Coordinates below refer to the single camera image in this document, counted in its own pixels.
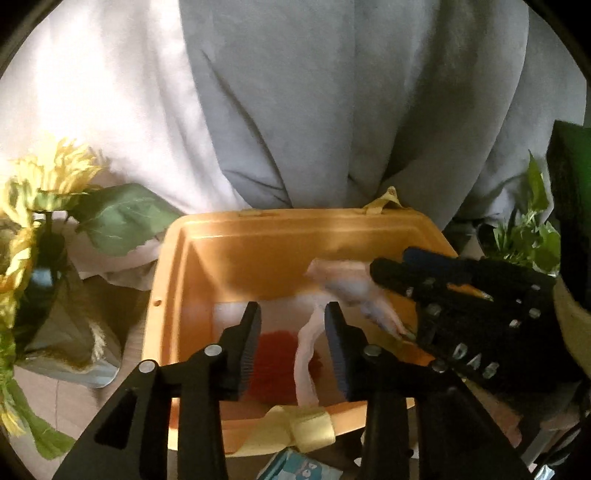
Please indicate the grey flower vase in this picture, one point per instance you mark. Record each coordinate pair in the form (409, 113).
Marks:
(60, 337)

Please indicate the green leafy plant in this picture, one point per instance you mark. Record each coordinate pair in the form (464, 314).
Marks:
(526, 235)

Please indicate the orange plastic bin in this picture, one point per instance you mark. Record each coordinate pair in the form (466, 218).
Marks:
(277, 249)

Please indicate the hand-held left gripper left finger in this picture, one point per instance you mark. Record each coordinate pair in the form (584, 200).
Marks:
(251, 344)

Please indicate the red fuzzy plush toy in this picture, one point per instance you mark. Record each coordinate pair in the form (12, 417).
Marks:
(277, 364)

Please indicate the small green artificial leaf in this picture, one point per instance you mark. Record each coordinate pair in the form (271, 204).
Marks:
(46, 438)

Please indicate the white cloth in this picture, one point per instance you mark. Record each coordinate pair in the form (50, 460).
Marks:
(346, 281)
(115, 115)

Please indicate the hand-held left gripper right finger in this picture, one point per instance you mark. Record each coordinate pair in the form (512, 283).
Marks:
(335, 344)

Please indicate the blue white printed packet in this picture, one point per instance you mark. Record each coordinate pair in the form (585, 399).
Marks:
(300, 466)

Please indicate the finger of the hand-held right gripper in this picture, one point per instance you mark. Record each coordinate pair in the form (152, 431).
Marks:
(429, 259)
(392, 277)

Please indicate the grey curtain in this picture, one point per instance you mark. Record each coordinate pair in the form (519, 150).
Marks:
(346, 101)

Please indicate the yellow artificial sunflower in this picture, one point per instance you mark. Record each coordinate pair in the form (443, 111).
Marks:
(21, 267)
(60, 168)

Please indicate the large green artificial leaf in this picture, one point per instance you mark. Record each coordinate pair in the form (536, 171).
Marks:
(124, 217)

